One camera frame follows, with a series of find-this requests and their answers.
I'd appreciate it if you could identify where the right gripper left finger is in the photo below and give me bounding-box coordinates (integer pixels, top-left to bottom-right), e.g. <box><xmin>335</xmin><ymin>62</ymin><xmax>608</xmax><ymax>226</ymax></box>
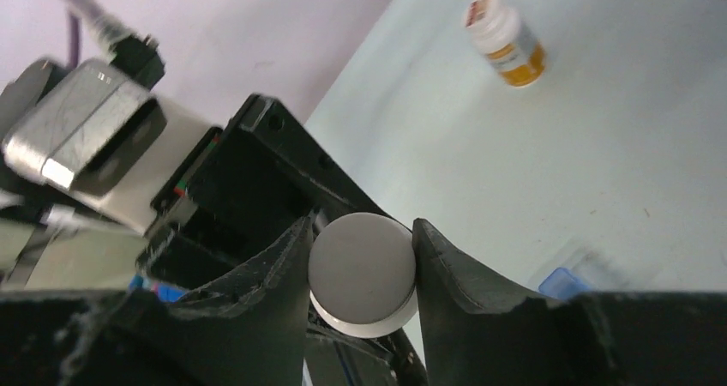
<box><xmin>1</xmin><ymin>217</ymin><xmax>313</xmax><ymax>385</ymax></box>

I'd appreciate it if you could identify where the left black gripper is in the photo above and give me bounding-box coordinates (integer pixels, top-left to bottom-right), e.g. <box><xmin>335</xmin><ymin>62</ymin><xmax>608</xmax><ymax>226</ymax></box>
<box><xmin>136</xmin><ymin>93</ymin><xmax>386</xmax><ymax>289</ymax></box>

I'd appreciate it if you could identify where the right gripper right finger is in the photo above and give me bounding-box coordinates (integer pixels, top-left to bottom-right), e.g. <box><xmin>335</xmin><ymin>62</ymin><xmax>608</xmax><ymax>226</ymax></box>
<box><xmin>412</xmin><ymin>219</ymin><xmax>726</xmax><ymax>385</ymax></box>

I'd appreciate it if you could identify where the blue pill organizer box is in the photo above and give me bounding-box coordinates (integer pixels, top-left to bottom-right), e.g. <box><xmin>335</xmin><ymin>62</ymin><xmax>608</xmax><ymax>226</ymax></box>
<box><xmin>536</xmin><ymin>246</ymin><xmax>660</xmax><ymax>302</ymax></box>

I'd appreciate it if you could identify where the white pill bottle blue label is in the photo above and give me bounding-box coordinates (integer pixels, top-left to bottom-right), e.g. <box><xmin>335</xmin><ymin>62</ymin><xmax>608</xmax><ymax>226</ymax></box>
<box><xmin>308</xmin><ymin>213</ymin><xmax>418</xmax><ymax>339</ymax></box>

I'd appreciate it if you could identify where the white bottle orange label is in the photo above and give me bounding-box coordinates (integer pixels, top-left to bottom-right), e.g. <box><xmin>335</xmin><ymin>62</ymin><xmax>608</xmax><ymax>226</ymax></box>
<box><xmin>463</xmin><ymin>0</ymin><xmax>546</xmax><ymax>87</ymax></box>

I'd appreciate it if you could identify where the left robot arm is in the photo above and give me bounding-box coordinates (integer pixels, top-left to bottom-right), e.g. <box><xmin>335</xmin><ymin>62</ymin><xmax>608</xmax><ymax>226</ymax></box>
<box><xmin>1</xmin><ymin>58</ymin><xmax>416</xmax><ymax>294</ymax></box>

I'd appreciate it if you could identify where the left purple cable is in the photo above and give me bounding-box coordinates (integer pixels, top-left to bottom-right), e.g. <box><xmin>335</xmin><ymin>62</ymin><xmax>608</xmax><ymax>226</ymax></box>
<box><xmin>36</xmin><ymin>0</ymin><xmax>123</xmax><ymax>72</ymax></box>

